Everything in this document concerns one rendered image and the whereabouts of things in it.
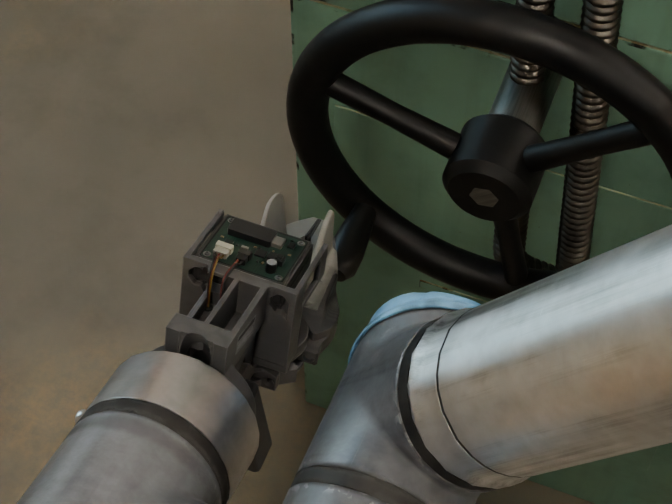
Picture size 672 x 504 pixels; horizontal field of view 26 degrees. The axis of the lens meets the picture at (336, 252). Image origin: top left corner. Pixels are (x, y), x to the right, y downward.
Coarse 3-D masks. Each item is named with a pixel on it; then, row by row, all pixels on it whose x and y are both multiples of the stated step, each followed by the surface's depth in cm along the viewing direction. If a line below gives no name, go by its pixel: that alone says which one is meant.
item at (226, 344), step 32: (224, 224) 86; (256, 224) 87; (192, 256) 83; (224, 256) 84; (256, 256) 84; (288, 256) 85; (320, 256) 85; (192, 288) 84; (224, 288) 83; (256, 288) 82; (288, 288) 82; (192, 320) 79; (224, 320) 82; (256, 320) 82; (288, 320) 83; (192, 352) 81; (224, 352) 78; (256, 352) 85; (288, 352) 84
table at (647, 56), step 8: (576, 24) 92; (624, 40) 92; (632, 40) 92; (624, 48) 92; (632, 48) 92; (640, 48) 92; (648, 48) 91; (656, 48) 91; (632, 56) 92; (640, 56) 92; (648, 56) 92; (656, 56) 92; (664, 56) 91; (640, 64) 93; (648, 64) 93; (656, 64) 92; (664, 64) 92; (656, 72) 93; (664, 72) 93; (664, 80) 93
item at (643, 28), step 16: (496, 0) 93; (512, 0) 92; (560, 0) 91; (576, 0) 90; (624, 0) 89; (640, 0) 88; (656, 0) 88; (560, 16) 92; (576, 16) 92; (624, 16) 90; (640, 16) 89; (656, 16) 89; (624, 32) 91; (640, 32) 91; (656, 32) 90
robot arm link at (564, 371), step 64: (640, 256) 58; (384, 320) 76; (448, 320) 71; (512, 320) 64; (576, 320) 60; (640, 320) 56; (384, 384) 72; (448, 384) 67; (512, 384) 63; (576, 384) 60; (640, 384) 57; (320, 448) 73; (384, 448) 71; (448, 448) 68; (512, 448) 65; (576, 448) 63; (640, 448) 62
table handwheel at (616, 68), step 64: (384, 0) 86; (448, 0) 83; (320, 64) 90; (576, 64) 81; (320, 128) 96; (448, 128) 93; (512, 128) 92; (640, 128) 83; (320, 192) 102; (448, 192) 94; (512, 192) 91; (448, 256) 104; (512, 256) 100
